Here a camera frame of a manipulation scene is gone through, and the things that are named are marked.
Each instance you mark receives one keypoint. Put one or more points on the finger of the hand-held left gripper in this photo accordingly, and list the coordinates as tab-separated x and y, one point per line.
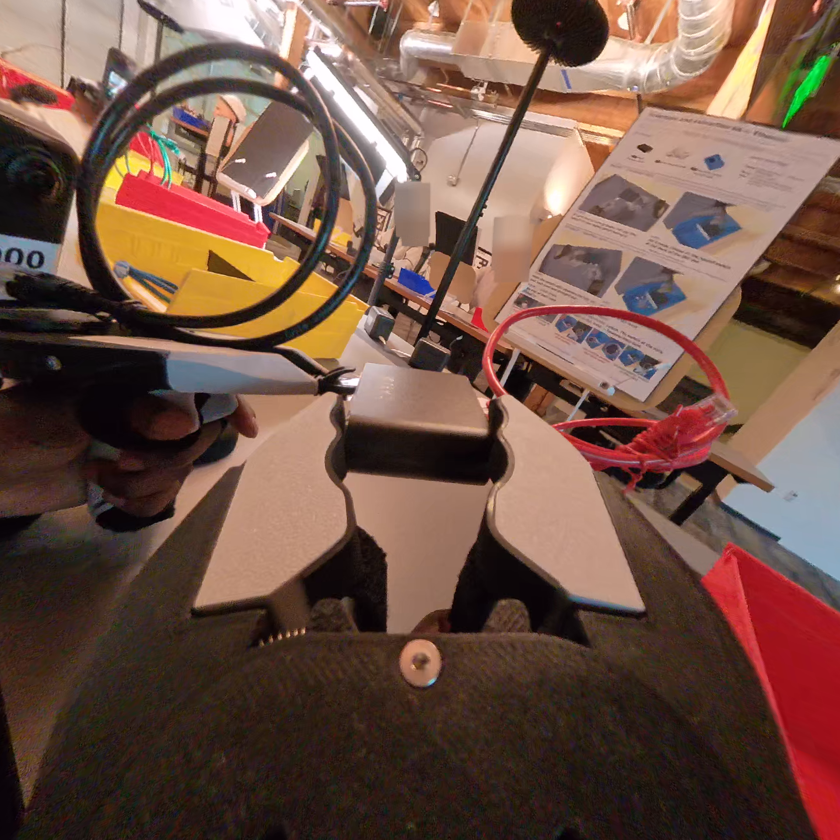
243	375

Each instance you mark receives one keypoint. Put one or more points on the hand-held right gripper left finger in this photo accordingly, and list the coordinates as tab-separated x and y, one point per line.
282	518

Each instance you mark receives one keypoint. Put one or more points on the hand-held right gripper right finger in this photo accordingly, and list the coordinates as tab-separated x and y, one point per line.
558	525

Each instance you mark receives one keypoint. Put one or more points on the black ethernet port box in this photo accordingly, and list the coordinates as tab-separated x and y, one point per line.
417	426

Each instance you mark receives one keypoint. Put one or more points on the red plastic bin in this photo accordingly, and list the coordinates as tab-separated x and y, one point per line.
787	656
190	210

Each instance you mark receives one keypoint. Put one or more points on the person's left hand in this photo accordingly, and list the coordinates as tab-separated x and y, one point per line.
144	472

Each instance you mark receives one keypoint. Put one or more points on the yellow plastic bin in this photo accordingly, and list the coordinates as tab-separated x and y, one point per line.
151	243

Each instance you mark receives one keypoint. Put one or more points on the white poster stand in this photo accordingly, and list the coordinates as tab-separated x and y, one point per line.
581	400

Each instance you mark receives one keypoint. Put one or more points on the small grey block stand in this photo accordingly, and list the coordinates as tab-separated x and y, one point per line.
379	323

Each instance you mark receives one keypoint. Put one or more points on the small blue bin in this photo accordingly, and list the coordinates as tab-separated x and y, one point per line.
415	282

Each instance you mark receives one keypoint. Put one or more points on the grey standing board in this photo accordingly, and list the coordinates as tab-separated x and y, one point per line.
266	151

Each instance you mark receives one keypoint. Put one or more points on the long ceiling light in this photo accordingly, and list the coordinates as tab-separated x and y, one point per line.
358	111

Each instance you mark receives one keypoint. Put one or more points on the instruction poster board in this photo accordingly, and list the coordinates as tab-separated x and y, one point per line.
689	216

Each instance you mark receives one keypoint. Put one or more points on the black pole with round head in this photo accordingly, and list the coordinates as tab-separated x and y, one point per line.
558	29

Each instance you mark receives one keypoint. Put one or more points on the green lit sign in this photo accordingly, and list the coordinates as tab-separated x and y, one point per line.
808	88

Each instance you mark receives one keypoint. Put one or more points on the silver air duct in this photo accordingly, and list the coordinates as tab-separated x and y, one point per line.
656	59

